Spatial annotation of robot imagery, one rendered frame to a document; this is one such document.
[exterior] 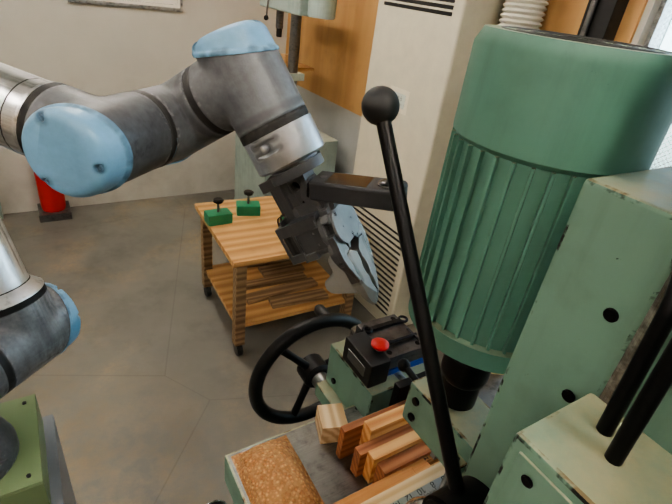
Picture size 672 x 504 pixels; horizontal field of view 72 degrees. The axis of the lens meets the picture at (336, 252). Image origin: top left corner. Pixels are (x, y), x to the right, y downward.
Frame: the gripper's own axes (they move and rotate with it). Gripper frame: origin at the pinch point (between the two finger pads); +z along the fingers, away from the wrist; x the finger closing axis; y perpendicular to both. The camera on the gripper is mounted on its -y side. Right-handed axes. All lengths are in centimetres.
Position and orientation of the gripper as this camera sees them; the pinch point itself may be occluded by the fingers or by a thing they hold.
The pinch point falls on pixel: (376, 293)
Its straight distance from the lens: 62.6
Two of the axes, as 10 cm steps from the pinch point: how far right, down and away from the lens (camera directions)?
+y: -8.3, 2.8, 4.7
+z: 4.4, 8.6, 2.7
